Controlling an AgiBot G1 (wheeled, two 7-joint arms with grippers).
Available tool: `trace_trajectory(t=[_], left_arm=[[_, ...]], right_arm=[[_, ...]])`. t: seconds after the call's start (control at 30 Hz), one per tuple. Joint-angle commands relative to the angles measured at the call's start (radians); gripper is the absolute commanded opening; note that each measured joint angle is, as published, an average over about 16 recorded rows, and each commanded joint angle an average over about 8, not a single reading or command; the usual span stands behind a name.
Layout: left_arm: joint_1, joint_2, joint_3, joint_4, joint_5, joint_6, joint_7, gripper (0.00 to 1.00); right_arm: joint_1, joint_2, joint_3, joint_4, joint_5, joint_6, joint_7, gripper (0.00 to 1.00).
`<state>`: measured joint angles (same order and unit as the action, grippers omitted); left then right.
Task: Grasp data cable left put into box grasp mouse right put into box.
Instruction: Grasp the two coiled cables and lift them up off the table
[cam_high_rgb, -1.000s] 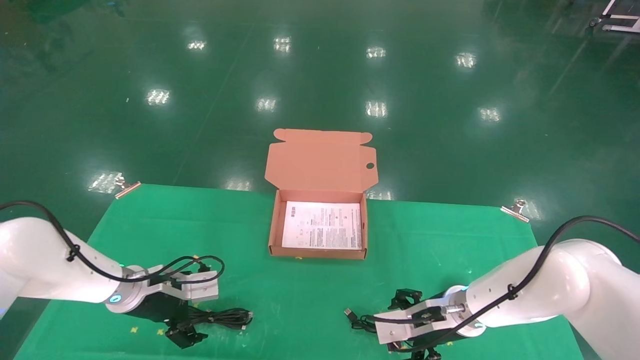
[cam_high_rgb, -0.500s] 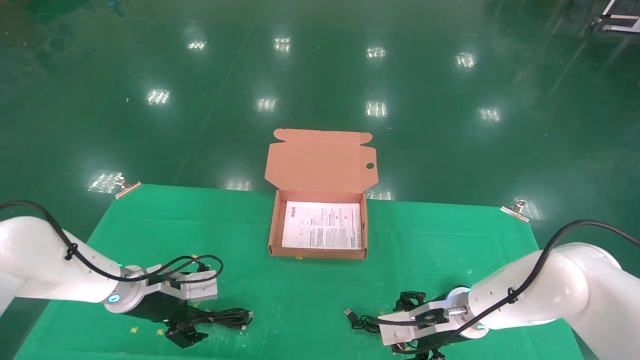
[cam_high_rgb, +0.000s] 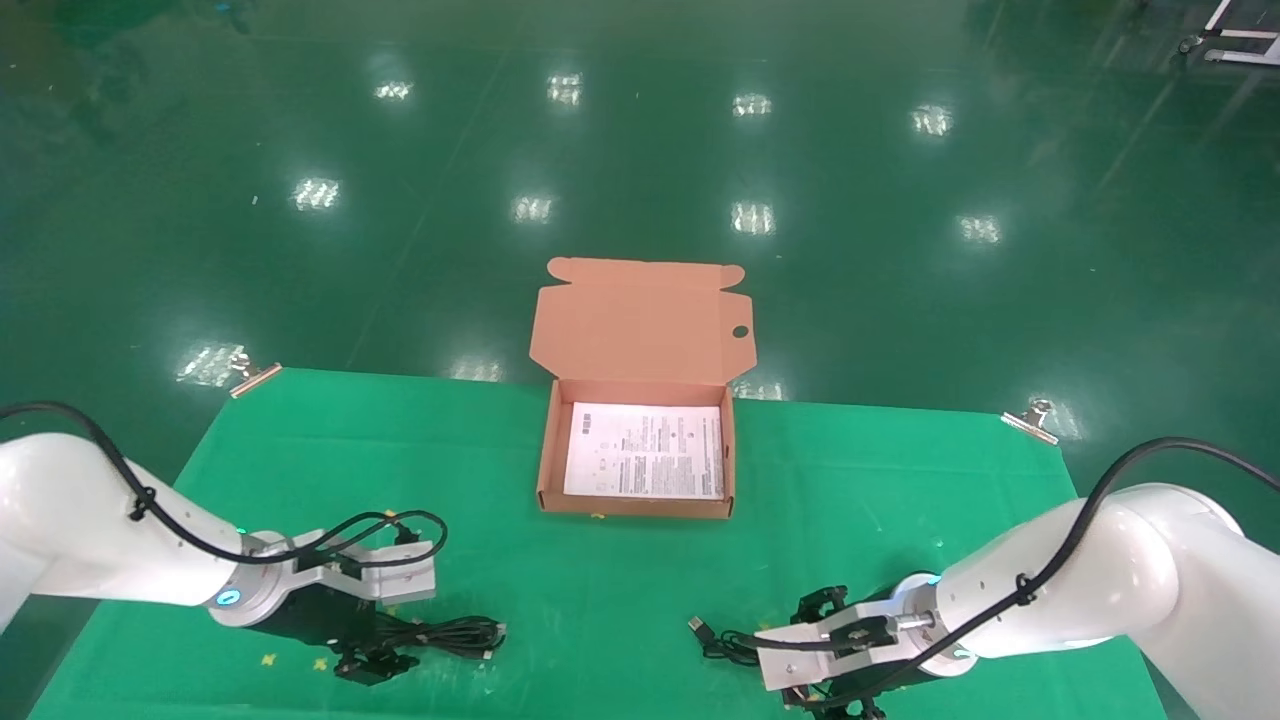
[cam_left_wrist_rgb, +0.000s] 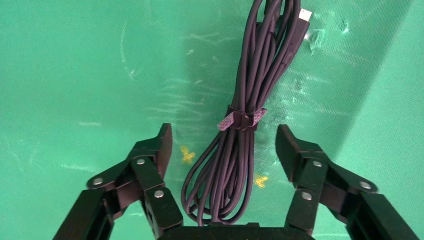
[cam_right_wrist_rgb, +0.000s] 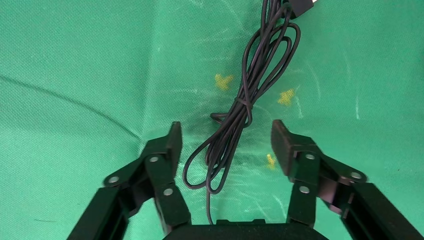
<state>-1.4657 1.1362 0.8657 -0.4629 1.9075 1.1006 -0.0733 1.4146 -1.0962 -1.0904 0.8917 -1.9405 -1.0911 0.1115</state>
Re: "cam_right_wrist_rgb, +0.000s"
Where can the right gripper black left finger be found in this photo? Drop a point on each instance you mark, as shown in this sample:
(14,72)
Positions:
(162,165)

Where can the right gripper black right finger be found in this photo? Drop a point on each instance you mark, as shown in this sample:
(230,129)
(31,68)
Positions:
(301,159)

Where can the green table cloth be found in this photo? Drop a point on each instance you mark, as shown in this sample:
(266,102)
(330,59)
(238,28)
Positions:
(66,66)

